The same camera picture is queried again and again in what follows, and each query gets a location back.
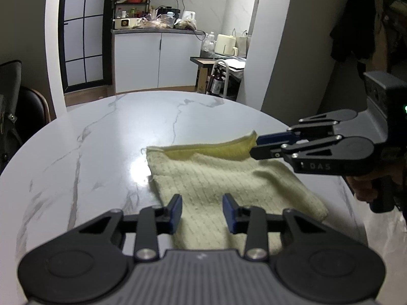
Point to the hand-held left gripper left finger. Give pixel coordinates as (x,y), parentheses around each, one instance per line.
(175,213)

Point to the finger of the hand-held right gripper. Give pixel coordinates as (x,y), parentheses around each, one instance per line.
(267,153)
(273,138)

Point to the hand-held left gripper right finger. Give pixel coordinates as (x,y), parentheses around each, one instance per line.
(229,213)

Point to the pale yellow ribbed towel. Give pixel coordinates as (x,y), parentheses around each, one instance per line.
(222,171)

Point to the person's right hand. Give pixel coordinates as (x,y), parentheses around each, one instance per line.
(359,188)

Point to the dark glass bottle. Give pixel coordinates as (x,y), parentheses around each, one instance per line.
(217,82)

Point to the white trolley cart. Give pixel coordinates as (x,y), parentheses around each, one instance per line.
(229,70)

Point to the white bag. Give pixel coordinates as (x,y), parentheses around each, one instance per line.
(244,44)

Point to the cream countertop appliance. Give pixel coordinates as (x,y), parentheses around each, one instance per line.
(225,44)

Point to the clear plastic bottles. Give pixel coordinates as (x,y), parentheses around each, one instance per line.
(208,43)

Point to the dark hanging coats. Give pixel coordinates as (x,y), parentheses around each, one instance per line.
(359,28)

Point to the white kitchen base cabinet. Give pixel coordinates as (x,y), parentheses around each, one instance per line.
(152,60)

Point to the white electric kettle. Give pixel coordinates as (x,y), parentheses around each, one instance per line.
(188,16)

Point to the pile of plastic food bags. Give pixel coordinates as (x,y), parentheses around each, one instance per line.
(165,23)

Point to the blue-lidded jug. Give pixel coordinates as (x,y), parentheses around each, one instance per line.
(170,19)

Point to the dark wooden chair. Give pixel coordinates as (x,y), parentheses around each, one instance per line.
(33,108)

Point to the grey backpack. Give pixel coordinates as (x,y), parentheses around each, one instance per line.
(9,117)

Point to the black-framed glass door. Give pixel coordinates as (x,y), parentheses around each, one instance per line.
(84,38)

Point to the black spice rack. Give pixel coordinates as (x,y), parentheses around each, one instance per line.
(130,1)

